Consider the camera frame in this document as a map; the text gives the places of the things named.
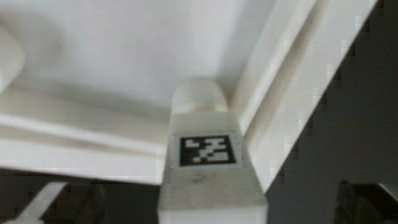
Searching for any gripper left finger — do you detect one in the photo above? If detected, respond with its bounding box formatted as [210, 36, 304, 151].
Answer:
[51, 184, 108, 224]

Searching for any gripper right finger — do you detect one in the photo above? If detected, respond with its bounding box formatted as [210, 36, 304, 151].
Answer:
[334, 181, 398, 224]

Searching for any white leg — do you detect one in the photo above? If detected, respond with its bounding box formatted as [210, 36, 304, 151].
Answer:
[158, 79, 268, 224]

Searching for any white square tabletop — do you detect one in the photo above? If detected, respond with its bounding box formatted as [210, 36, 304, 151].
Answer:
[0, 0, 378, 184]

